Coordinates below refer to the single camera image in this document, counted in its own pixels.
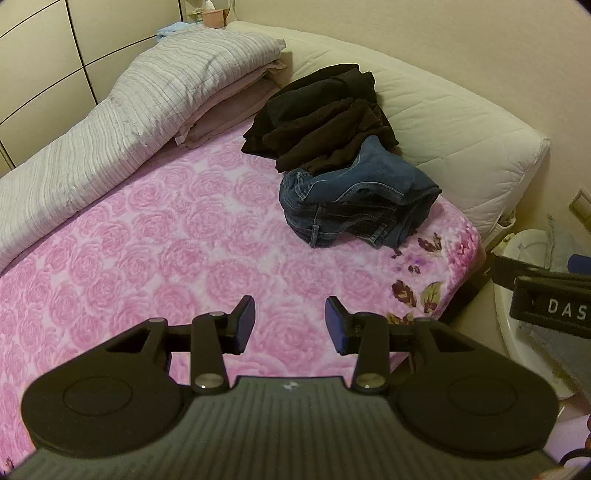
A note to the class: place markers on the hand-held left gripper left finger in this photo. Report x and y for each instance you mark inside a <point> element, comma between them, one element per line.
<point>246,323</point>

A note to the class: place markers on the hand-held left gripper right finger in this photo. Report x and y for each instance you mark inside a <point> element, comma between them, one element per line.
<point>334,328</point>

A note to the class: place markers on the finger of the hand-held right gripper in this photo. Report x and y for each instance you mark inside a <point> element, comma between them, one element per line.
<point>508,272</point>

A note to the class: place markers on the blue jeans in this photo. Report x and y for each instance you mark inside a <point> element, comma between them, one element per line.
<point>369,184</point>

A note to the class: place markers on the white plastic bin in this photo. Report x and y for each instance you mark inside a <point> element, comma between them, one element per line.
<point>521,242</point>

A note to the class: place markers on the grey blue cloth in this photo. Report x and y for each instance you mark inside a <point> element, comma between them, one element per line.
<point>558,355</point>

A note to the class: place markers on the pink floral blanket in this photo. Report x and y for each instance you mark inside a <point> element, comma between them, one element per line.
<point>161,230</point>

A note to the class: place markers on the white quilted mattress pad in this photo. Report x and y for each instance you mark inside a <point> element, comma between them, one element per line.
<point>438,115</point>

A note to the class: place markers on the dark brown garment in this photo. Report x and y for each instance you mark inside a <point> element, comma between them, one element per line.
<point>323,136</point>

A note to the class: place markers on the mauve pillow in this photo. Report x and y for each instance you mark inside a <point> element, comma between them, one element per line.
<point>221,113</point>

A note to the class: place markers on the black garment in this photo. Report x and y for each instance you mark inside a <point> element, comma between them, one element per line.
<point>318,87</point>

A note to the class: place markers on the light blue cloth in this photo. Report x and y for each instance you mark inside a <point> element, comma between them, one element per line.
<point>171,30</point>

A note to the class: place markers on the tissue box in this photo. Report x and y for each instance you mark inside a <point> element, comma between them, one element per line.
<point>214,17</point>

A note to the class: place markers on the cream wardrobe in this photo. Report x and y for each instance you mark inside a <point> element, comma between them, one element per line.
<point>46,46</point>

